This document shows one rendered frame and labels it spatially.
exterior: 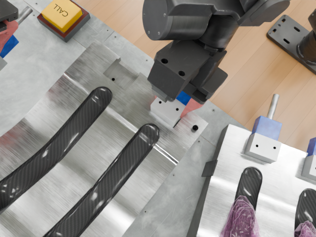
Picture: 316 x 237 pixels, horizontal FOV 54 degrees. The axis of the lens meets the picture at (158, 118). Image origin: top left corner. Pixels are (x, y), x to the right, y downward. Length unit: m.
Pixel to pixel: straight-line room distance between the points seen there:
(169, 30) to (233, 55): 0.37
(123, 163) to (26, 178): 0.16
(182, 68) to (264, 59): 0.38
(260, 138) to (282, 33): 0.28
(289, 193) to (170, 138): 0.23
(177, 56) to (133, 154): 0.22
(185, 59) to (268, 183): 0.30
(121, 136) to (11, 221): 0.21
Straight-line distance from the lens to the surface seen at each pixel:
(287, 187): 0.61
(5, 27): 0.51
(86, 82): 0.57
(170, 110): 0.52
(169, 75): 0.37
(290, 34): 0.77
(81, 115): 0.56
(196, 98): 0.45
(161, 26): 0.36
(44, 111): 0.58
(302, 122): 0.71
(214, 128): 0.64
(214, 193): 0.56
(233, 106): 0.67
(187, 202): 0.62
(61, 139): 0.56
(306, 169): 0.62
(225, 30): 0.41
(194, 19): 0.37
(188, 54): 0.40
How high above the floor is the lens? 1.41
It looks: 75 degrees down
